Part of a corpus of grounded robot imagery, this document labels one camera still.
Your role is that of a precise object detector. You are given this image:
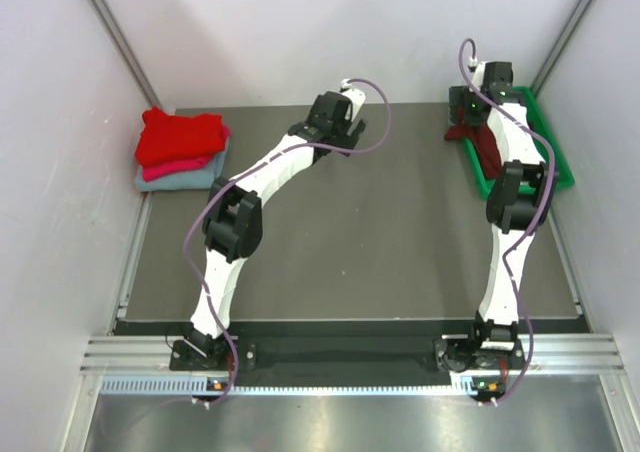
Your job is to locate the folded grey blue t shirt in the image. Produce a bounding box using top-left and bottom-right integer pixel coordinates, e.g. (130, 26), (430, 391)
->
(134, 141), (230, 192)

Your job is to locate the slotted grey cable duct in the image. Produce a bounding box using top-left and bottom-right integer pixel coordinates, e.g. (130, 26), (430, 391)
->
(100, 375), (477, 397)

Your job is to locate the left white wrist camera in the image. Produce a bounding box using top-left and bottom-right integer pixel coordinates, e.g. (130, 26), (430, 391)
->
(339, 79), (366, 122)

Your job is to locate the dark red t shirt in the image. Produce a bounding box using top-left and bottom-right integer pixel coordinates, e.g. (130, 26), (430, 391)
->
(444, 123), (502, 180)

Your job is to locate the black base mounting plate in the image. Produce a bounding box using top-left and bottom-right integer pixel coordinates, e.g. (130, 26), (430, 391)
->
(169, 336), (510, 373)

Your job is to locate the corner aluminium post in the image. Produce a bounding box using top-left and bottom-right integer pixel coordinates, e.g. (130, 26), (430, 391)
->
(530, 0), (596, 97)
(88, 0), (161, 107)

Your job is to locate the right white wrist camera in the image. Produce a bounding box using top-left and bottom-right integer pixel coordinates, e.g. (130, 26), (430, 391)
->
(467, 57), (486, 89)

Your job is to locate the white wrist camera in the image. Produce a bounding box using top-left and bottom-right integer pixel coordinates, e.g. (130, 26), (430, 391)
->
(467, 57), (486, 89)
(339, 79), (366, 122)

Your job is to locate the folded bright red t shirt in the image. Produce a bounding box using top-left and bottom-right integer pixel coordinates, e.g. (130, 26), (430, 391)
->
(135, 107), (226, 167)

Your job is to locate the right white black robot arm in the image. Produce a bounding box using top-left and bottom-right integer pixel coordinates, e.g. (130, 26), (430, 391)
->
(437, 57), (556, 373)

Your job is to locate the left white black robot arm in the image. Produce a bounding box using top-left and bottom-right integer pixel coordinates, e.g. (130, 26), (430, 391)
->
(171, 88), (366, 370)

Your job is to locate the right corner aluminium post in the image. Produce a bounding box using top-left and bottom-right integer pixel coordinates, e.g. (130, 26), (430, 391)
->
(530, 0), (596, 97)

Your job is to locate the green plastic bin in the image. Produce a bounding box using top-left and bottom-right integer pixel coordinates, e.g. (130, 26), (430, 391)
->
(462, 85), (575, 200)

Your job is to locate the left corner aluminium post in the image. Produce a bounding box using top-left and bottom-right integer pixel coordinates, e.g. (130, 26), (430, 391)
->
(88, 0), (161, 107)

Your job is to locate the aluminium frame rail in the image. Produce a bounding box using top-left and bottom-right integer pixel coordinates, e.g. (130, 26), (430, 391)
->
(81, 333), (624, 375)

